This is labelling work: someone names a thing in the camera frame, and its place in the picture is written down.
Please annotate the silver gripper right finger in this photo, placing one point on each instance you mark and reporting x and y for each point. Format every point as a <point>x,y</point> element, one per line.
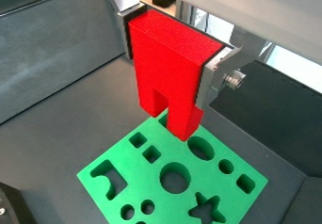
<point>221,68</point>

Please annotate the green shape-sorting board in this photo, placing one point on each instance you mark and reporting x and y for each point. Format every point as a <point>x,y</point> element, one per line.
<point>153,179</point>

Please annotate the red double-square peg object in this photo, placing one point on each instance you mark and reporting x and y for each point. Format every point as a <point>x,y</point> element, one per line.
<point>169,53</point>

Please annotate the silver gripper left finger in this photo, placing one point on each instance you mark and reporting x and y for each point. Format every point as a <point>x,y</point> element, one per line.
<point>127,9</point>

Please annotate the black box at corner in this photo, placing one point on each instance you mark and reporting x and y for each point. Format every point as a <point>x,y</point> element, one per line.
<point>14,211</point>

